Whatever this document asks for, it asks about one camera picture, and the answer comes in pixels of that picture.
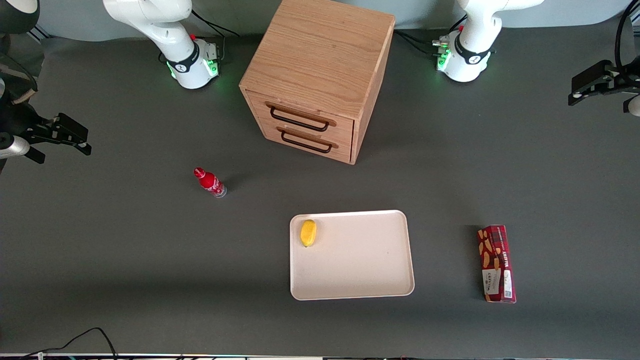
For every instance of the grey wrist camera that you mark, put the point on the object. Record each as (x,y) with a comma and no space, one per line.
(635,106)
(15,146)

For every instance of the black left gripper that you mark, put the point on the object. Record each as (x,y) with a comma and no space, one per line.
(621,80)

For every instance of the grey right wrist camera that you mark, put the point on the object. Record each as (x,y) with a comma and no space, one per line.
(15,146)

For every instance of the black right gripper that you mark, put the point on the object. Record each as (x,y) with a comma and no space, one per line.
(19,121)

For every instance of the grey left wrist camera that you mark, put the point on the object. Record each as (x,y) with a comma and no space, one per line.
(635,106)

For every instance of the wooden drawer cabinet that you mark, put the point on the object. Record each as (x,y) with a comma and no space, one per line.
(320,55)

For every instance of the beige plastic tray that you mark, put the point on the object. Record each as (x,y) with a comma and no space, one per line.
(360,260)

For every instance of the red cookie box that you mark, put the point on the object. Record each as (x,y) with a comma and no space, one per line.
(496,265)

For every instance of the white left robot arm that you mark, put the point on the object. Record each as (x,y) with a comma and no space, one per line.
(475,45)

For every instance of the wooden drawer front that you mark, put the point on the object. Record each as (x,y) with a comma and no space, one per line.
(345,131)
(342,152)

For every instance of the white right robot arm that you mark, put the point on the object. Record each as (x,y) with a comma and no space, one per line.
(170,35)

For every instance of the yellow lemon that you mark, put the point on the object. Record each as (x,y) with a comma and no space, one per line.
(308,233)

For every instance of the red plastic drink bottle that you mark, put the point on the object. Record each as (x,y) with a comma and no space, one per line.
(210,182)

